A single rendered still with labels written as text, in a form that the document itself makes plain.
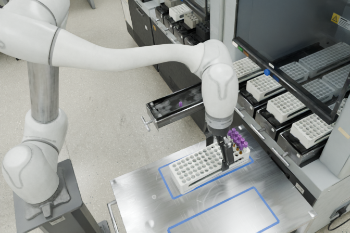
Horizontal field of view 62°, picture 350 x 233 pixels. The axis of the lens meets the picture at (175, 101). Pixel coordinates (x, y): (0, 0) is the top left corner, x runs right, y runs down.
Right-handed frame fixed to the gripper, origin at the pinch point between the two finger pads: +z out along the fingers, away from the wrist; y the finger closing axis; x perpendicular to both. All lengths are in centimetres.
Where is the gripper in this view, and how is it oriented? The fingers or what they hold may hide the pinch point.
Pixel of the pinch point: (217, 155)
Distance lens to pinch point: 113.2
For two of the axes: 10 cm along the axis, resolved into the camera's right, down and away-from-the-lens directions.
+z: 0.8, 7.0, 7.1
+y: 4.6, 6.1, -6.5
